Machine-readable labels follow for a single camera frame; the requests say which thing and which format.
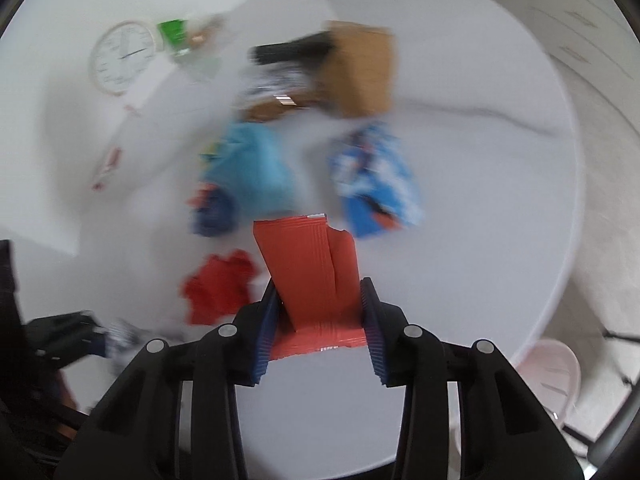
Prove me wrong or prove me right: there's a dark blue wrapper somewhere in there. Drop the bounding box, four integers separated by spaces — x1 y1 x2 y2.
187 185 242 239

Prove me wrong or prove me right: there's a red snack wrapper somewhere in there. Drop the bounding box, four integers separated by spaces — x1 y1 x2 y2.
252 214 369 362

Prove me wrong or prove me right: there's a black remote control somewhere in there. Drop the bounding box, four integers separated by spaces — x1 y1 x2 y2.
249 31 332 67

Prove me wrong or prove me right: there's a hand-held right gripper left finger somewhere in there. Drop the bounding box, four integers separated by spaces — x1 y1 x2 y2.
52 277 282 480

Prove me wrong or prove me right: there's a green packet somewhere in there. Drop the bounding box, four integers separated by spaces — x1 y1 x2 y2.
156 18 189 59

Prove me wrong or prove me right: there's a red and white small packet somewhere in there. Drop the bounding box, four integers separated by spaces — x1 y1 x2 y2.
90 145 124 192

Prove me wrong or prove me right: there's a pink stool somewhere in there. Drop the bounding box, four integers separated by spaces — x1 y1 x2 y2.
515 338 584 422

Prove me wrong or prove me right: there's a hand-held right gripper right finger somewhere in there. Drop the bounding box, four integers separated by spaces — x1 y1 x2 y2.
358 277 586 480

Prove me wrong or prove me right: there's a clear plastic bag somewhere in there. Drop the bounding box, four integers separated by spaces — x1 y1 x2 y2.
186 11 227 77

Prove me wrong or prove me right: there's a blue and white snack packet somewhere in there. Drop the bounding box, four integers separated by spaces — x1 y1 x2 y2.
327 122 427 239

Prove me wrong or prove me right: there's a silver wrapper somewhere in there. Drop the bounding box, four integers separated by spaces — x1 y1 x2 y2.
104 319 151 362

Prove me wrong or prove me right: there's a blue face mask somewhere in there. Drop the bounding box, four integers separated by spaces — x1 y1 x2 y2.
199 122 299 217

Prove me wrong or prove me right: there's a brown cardboard box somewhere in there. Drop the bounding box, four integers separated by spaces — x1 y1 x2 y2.
310 21 397 120

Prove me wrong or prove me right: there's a white drawer cabinet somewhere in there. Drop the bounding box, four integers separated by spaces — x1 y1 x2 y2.
520 0 640 93

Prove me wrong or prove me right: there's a crumpled red paper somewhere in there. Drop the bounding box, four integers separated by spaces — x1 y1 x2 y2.
181 249 262 326

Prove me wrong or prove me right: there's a white wall clock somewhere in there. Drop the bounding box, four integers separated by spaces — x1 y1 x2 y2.
89 21 164 97

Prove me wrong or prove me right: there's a clear snack bag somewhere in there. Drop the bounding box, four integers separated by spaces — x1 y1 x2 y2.
234 64 312 124

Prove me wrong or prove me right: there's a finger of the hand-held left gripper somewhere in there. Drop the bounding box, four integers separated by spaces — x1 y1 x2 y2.
30 310 109 360

